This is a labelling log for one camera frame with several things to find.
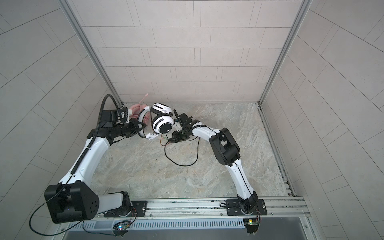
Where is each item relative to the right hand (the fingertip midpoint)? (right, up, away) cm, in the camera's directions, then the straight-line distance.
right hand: (173, 139), depth 95 cm
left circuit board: (-17, -32, -30) cm, 48 cm away
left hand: (-10, +12, -17) cm, 23 cm away
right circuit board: (+41, -35, -27) cm, 60 cm away
